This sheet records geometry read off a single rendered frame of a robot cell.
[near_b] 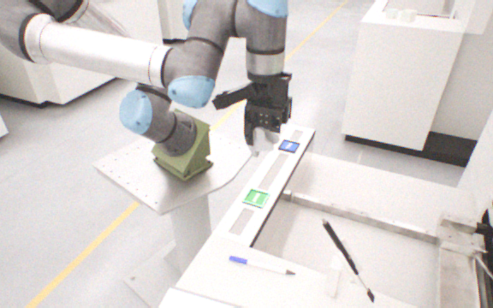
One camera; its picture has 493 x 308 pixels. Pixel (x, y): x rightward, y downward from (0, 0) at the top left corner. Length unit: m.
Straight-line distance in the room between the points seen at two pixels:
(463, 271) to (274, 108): 0.59
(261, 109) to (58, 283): 1.66
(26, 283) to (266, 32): 1.88
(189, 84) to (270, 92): 0.18
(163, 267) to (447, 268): 1.42
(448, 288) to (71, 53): 0.92
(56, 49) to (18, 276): 1.68
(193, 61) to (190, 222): 0.86
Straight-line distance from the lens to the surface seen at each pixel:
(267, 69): 0.66
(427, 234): 1.07
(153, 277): 1.95
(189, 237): 1.43
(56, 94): 3.73
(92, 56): 0.70
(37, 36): 0.77
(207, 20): 0.65
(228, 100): 0.73
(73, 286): 2.08
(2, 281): 2.28
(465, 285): 0.95
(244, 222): 0.83
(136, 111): 1.04
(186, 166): 1.15
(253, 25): 0.64
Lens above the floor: 1.56
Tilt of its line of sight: 36 degrees down
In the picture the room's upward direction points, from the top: straight up
